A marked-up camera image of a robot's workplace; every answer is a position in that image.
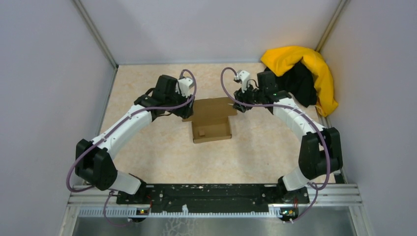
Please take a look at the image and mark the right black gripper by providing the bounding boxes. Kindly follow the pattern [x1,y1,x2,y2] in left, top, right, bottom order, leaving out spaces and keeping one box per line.
[233,81,265,113]

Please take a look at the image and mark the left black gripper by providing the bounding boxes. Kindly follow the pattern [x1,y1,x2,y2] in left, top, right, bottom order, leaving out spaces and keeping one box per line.
[165,87,195,119]

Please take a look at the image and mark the brown cardboard box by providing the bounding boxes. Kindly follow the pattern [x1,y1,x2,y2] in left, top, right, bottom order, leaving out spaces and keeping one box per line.
[182,97,237,144]

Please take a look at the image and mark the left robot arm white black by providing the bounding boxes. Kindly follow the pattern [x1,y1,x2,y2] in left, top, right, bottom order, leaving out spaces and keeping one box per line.
[69,73,197,204]

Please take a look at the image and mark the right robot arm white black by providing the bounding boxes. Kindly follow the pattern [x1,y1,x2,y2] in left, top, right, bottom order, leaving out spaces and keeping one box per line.
[233,70,343,203]

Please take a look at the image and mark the black cloth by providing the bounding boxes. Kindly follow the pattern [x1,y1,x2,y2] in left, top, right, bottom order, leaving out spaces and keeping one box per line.
[275,61,317,107]

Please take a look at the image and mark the yellow cloth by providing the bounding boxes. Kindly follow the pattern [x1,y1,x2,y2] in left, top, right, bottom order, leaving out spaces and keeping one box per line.
[260,46,338,117]

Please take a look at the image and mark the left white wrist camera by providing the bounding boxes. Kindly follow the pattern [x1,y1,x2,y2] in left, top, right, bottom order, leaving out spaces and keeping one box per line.
[176,77,194,98]

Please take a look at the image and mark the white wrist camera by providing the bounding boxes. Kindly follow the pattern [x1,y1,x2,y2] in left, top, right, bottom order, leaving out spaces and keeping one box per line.
[176,77,194,98]
[234,70,251,92]

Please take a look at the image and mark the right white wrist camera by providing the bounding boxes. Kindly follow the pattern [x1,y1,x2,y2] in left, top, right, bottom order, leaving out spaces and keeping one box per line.
[234,70,251,92]

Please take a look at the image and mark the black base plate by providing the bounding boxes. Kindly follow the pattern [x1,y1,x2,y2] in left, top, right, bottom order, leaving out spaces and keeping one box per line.
[116,183,310,213]

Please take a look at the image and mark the right corner aluminium post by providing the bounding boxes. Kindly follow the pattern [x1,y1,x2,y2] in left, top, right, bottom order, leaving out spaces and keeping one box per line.
[315,0,350,53]

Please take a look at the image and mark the aluminium front rail frame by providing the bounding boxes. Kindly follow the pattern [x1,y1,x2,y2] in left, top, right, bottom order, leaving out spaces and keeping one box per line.
[60,183,373,236]

